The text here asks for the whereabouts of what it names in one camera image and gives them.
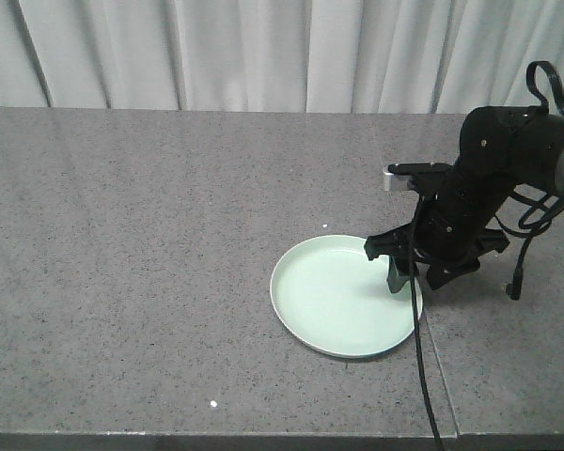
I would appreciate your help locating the white pleated curtain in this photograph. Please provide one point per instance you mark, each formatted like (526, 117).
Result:
(275, 56)

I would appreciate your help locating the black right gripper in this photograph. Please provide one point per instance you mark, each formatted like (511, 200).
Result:
(449, 232)

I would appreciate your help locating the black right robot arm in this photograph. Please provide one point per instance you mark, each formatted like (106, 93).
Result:
(500, 148)

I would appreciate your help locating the light green round plate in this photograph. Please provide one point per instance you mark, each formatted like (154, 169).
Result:
(333, 299)

